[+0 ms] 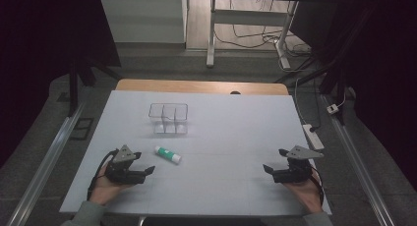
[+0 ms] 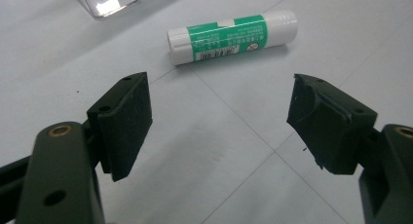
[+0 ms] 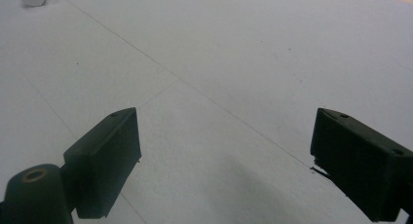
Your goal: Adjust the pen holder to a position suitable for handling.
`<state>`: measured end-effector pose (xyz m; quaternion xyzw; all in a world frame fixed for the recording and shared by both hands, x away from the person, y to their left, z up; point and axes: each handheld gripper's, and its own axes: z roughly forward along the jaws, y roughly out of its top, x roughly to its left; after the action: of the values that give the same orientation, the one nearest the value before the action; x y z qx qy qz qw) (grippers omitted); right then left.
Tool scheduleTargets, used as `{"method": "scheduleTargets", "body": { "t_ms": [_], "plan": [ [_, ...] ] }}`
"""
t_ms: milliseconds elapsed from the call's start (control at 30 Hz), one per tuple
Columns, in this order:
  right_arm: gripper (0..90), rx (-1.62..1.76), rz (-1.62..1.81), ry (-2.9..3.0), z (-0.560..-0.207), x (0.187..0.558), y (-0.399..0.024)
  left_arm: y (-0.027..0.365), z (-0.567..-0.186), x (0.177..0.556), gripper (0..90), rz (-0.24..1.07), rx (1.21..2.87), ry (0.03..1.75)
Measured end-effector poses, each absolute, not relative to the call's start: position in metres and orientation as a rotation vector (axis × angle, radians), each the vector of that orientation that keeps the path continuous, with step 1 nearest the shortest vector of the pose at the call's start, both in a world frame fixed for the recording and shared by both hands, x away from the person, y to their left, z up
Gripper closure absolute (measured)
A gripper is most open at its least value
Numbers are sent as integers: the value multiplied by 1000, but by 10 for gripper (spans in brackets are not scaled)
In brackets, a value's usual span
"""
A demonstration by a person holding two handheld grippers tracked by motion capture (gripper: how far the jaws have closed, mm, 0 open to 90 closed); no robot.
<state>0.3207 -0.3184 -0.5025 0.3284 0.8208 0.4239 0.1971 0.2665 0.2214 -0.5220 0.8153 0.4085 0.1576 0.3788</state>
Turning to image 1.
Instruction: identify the white desk frame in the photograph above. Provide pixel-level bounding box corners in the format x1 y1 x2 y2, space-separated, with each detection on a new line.
206 0 300 71

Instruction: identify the clear plastic divided box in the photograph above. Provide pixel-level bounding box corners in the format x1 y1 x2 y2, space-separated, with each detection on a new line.
148 102 190 136

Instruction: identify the white floor cable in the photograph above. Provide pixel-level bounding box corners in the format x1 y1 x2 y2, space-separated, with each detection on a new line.
261 31 313 74

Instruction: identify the white cabinet panel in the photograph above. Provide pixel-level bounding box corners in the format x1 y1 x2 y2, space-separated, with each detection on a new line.
98 0 189 44

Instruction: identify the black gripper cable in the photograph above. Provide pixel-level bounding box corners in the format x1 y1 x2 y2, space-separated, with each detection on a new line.
86 148 120 201
309 166 327 204

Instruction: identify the black metal stand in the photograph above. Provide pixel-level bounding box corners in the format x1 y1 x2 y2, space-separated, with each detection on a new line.
66 57 123 118
274 3 378 126

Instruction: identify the green and white glue stick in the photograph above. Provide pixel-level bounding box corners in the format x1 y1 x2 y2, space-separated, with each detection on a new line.
153 145 183 165

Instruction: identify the white power strip cable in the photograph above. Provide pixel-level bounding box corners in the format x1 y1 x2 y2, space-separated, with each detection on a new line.
293 76 309 126

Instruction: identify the black floor frame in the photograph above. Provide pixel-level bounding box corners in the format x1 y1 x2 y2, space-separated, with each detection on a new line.
69 117 95 141

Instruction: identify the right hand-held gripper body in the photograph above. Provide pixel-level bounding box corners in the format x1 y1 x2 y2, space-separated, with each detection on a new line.
271 144 325 184

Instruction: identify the aluminium floor rail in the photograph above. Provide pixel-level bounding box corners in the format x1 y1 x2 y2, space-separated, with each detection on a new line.
322 93 398 226
5 100 87 226

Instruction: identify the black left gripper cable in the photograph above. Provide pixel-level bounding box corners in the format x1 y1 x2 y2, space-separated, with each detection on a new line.
86 148 120 201

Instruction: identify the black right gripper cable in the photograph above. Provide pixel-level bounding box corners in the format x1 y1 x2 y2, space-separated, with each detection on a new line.
309 166 327 204

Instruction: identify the black floor cable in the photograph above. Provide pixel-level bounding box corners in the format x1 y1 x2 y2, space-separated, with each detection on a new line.
213 0 287 51

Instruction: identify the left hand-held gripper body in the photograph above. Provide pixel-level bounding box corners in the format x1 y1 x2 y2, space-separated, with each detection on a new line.
104 144 148 185

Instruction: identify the white table mat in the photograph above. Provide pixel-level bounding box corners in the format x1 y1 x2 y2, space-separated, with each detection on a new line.
59 89 332 218

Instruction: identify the person's right hand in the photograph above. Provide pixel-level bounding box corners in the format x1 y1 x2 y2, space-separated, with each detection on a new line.
282 172 325 215

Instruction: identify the person's left hand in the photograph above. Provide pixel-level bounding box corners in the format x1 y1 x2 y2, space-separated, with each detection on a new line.
89 166 134 206

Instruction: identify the white power strip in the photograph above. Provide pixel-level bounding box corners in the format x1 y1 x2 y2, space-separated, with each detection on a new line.
301 123 326 151

